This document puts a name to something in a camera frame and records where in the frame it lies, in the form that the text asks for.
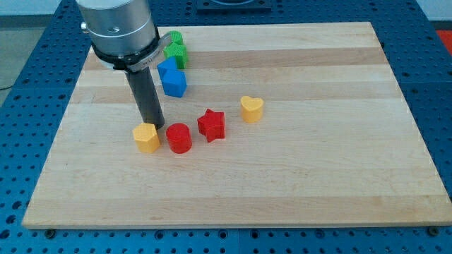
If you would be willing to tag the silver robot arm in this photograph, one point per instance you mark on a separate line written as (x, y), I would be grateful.
(124, 36)

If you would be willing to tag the blue triangle block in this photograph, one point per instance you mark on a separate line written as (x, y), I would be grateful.
(169, 64)

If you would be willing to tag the green cylinder block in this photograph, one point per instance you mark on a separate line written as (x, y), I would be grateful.
(176, 38)

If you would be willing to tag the blue pentagon block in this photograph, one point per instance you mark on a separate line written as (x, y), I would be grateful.
(174, 83)

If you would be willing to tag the red cylinder block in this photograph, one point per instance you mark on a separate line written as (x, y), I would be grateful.
(179, 138)

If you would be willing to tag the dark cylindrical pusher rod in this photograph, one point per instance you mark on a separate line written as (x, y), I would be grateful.
(145, 95)

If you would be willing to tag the red star block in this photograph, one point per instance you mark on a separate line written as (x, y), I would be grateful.
(212, 125)

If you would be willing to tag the green star block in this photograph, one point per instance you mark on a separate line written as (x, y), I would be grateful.
(179, 52)

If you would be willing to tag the yellow heart block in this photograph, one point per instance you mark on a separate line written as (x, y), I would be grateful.
(251, 109)

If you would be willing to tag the wooden board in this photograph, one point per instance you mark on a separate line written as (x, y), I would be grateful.
(337, 145)

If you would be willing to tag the yellow pentagon block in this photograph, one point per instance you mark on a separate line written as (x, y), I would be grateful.
(146, 137)

